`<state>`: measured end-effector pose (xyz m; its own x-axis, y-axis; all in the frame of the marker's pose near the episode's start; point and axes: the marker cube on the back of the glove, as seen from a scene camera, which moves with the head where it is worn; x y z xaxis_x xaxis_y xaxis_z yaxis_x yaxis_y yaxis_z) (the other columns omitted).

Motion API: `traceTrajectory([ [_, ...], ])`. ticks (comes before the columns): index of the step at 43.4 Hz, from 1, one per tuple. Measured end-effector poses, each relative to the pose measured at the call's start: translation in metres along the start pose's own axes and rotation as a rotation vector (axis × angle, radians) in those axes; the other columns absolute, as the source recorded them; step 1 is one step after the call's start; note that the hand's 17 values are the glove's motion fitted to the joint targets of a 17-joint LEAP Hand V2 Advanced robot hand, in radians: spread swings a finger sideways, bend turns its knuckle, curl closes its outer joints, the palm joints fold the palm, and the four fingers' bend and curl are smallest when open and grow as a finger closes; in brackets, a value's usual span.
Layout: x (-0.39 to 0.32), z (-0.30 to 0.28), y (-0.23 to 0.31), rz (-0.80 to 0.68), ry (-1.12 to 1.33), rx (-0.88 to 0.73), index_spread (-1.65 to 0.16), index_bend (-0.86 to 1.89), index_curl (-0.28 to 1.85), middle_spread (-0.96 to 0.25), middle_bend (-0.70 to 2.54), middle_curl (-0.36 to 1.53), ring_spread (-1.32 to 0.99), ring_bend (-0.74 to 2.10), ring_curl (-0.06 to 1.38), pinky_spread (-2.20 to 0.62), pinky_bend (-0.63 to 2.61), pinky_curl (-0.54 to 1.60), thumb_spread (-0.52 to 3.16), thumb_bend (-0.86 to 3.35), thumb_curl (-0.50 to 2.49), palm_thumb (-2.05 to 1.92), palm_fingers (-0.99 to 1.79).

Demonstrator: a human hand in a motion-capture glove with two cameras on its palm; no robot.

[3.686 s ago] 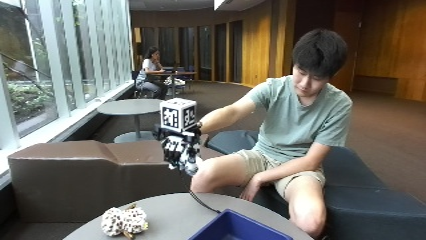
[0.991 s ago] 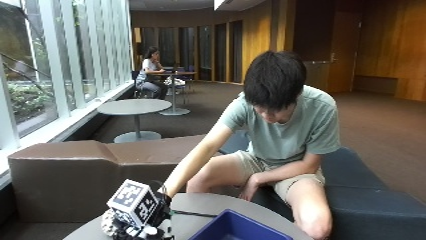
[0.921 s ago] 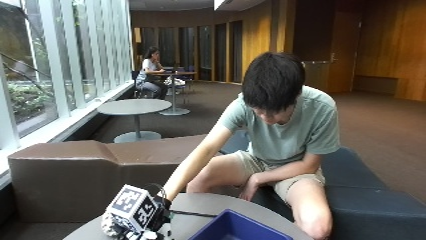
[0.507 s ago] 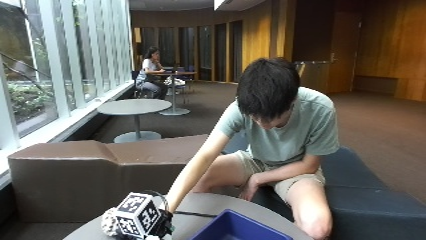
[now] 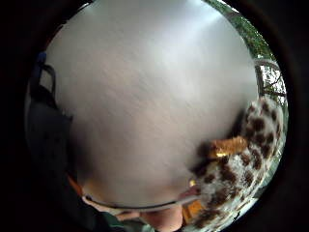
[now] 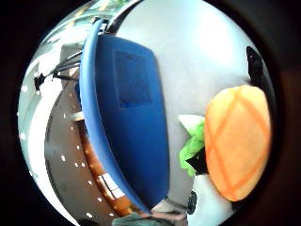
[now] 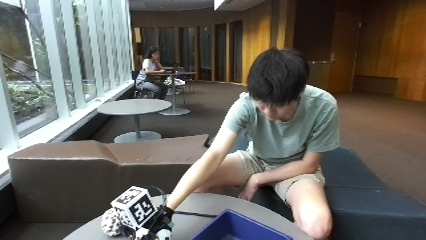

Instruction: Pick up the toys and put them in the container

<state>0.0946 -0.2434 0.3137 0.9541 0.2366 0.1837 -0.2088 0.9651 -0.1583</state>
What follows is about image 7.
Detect white spotted soft toy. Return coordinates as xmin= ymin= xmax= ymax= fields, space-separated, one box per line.
xmin=100 ymin=207 xmax=125 ymax=238

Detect white cube with black markers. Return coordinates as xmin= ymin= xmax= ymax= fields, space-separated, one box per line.
xmin=109 ymin=185 xmax=162 ymax=230

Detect beige shorts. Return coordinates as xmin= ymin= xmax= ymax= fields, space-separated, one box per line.
xmin=230 ymin=149 xmax=328 ymax=205

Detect blue plastic bin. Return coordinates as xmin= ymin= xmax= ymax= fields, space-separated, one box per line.
xmin=189 ymin=208 xmax=296 ymax=240

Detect person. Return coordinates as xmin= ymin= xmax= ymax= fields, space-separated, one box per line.
xmin=134 ymin=45 xmax=170 ymax=100
xmin=165 ymin=47 xmax=342 ymax=240

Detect pale green t-shirt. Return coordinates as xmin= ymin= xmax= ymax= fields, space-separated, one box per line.
xmin=220 ymin=84 xmax=342 ymax=166

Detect brown upholstered bench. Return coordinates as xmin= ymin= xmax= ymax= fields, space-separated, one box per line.
xmin=7 ymin=133 xmax=210 ymax=224

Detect dark blue sofa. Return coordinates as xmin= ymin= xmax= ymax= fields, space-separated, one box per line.
xmin=230 ymin=133 xmax=426 ymax=240

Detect white bag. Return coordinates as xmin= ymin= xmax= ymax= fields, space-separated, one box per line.
xmin=164 ymin=77 xmax=186 ymax=88

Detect wooden door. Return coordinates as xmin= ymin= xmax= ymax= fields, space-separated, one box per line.
xmin=328 ymin=0 xmax=365 ymax=94

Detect black cable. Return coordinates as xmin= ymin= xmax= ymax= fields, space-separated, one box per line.
xmin=172 ymin=210 xmax=220 ymax=219

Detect round grey pedestal table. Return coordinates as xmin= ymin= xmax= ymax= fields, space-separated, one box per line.
xmin=96 ymin=98 xmax=173 ymax=144

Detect round brown pedestal table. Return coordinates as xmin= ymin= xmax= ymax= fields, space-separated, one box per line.
xmin=153 ymin=70 xmax=198 ymax=117

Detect metal door handle bar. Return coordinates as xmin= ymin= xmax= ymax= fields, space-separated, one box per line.
xmin=309 ymin=53 xmax=339 ymax=65

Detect white window frame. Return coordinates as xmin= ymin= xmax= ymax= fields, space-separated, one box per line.
xmin=0 ymin=0 xmax=136 ymax=189

